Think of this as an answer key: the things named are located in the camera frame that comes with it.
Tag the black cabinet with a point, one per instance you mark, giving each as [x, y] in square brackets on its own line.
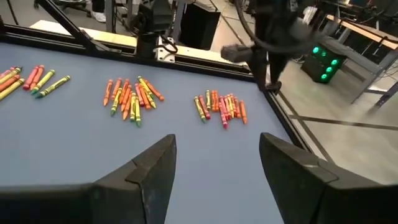
[199, 25]

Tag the wooden side board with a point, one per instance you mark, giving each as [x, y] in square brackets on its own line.
[109, 37]

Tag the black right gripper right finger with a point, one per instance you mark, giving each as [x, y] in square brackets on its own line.
[295, 193]

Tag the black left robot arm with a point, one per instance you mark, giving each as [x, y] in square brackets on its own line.
[152, 18]

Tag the black table frame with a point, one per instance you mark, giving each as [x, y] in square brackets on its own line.
[202, 68]

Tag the black box green lights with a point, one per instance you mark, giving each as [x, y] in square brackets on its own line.
[320, 67]

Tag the person's shoe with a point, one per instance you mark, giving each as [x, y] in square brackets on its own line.
[99, 17]

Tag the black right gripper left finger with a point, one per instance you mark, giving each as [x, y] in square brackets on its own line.
[149, 193]

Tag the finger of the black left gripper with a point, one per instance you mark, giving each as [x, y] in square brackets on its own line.
[261, 74]
[275, 74]

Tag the wooden top desk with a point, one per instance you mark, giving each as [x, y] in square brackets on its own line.
[367, 32]

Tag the black frame strut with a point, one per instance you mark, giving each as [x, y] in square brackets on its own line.
[68, 25]

